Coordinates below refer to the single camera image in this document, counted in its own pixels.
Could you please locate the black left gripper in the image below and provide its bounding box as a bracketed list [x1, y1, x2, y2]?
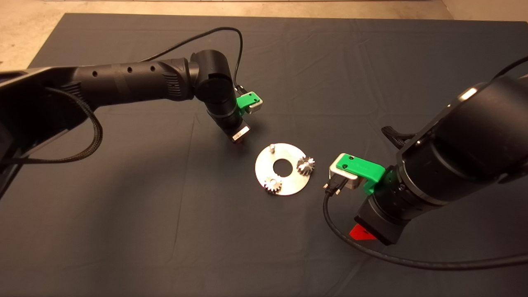
[218, 112, 251, 146]

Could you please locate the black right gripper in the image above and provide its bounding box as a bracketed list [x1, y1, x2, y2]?
[349, 194, 408, 246]

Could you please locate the steel planetary gear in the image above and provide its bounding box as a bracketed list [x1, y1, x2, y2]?
[296, 156, 316, 176]
[264, 175, 283, 195]

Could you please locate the round metal carrier plate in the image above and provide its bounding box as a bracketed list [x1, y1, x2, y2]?
[255, 143, 311, 196]

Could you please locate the dark grey table cloth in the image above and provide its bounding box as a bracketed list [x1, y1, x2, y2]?
[0, 13, 528, 297]

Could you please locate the left silver camera box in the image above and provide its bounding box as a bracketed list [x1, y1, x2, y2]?
[246, 97, 264, 115]

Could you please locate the silver camera box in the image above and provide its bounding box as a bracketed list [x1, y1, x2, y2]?
[246, 97, 264, 115]
[328, 162, 360, 191]

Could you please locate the left green camera mount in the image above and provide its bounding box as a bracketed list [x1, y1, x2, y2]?
[236, 92, 263, 117]

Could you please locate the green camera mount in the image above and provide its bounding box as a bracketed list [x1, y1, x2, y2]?
[335, 153, 387, 195]
[236, 92, 263, 117]

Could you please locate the right silver camera box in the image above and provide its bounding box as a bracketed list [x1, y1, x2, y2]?
[328, 162, 360, 191]

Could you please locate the right green camera mount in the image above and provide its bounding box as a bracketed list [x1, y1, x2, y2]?
[335, 153, 387, 195]

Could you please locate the right black camera cable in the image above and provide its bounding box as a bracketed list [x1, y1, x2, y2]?
[323, 56, 528, 271]

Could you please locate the black camera cable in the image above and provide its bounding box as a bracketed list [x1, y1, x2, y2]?
[323, 56, 528, 271]
[140, 26, 244, 90]

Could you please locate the left black camera cable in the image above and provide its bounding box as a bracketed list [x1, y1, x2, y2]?
[140, 26, 244, 90]

